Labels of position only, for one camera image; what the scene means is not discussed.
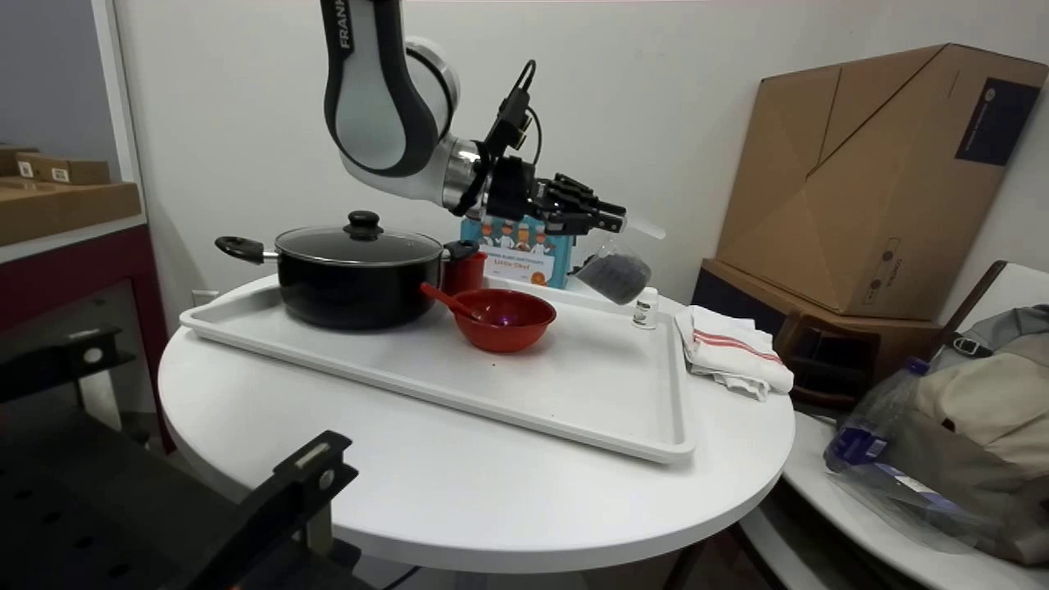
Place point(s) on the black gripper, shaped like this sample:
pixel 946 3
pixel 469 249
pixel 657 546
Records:
pixel 520 192

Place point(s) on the small dark grey cup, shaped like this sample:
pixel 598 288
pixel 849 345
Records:
pixel 613 276

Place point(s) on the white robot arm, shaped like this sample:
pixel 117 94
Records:
pixel 381 101

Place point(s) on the blue cardboard box with chefs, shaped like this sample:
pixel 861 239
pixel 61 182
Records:
pixel 524 259

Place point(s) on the small white bottle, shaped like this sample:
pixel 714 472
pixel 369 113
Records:
pixel 646 312

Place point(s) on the red cup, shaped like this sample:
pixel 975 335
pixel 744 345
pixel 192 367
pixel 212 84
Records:
pixel 468 273

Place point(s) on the white towel with red stripes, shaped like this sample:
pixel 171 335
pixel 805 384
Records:
pixel 729 350

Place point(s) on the white rectangular tray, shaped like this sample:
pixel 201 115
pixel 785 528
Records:
pixel 461 378

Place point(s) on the glass pot lid black knob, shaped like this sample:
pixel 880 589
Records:
pixel 362 244

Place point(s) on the black cooking pot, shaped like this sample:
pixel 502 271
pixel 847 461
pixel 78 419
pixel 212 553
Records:
pixel 349 294

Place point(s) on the large brown cardboard box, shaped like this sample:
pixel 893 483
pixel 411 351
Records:
pixel 862 185

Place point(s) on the dark low box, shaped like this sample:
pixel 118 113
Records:
pixel 831 350

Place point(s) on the grey beige backpack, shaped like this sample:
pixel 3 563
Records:
pixel 972 437

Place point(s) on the wooden shelf box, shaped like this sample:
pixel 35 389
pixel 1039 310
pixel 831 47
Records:
pixel 68 208

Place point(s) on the maroon cabinet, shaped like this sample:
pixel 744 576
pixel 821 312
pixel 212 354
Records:
pixel 68 273

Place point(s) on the black perforated mounting table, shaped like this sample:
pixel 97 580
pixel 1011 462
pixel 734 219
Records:
pixel 78 512

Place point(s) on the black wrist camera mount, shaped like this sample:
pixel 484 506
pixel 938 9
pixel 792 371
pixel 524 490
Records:
pixel 510 118

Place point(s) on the black metal camera bracket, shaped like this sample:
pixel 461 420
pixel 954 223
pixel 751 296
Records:
pixel 290 496

